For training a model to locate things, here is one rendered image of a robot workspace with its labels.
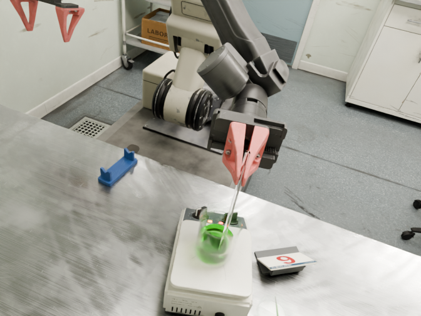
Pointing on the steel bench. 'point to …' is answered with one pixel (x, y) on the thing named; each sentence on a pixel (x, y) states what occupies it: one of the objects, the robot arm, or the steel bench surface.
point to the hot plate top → (241, 287)
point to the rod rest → (118, 168)
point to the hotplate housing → (171, 303)
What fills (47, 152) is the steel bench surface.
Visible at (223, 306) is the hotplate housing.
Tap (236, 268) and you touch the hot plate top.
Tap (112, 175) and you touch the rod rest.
